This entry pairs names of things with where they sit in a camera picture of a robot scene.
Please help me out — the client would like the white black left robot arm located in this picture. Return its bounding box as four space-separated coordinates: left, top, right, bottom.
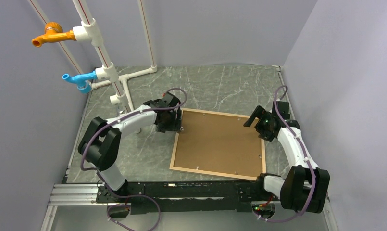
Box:
78 92 184 202

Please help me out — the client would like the blue plastic faucet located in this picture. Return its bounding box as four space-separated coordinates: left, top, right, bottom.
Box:
62 71 97 94

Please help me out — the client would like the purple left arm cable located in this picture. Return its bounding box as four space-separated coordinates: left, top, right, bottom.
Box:
80 88 188 198

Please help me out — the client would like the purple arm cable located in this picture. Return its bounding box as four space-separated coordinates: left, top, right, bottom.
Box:
80 88 188 198
253 85 318 223

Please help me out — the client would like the brown fibreboard backing board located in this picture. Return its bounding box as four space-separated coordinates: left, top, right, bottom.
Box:
173 110 262 178

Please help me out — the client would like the light wooden picture frame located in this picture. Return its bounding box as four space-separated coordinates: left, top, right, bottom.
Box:
169 107 267 181

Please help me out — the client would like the white PVC pipe stand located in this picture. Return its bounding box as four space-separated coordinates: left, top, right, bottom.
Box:
27 0 158 134

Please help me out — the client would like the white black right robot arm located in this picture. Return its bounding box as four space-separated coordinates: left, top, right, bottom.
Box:
243 101 330 213

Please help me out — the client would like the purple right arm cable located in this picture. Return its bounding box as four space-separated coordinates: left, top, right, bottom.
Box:
253 85 318 223

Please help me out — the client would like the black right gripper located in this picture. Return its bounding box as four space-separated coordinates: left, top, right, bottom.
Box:
244 106 275 142

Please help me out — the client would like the orange plastic faucet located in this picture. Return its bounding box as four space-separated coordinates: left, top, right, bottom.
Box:
31 22 76 47

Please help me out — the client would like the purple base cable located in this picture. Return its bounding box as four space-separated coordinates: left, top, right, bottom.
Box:
106 194 162 231

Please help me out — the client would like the aluminium extrusion rail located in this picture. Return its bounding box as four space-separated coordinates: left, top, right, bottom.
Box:
48 184 98 206

